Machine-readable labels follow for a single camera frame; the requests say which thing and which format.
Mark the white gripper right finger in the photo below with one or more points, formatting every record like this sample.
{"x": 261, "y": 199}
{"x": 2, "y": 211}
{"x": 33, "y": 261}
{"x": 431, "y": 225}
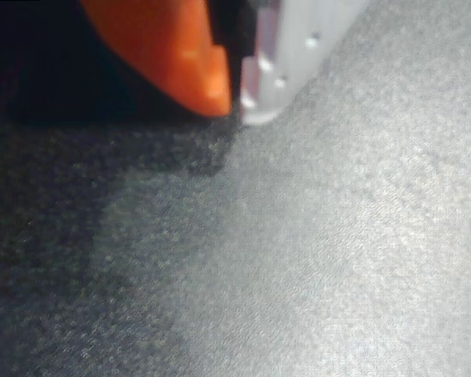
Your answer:
{"x": 290, "y": 51}

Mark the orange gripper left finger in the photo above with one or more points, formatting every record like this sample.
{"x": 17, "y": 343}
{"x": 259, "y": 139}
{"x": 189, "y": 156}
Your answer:
{"x": 172, "y": 47}

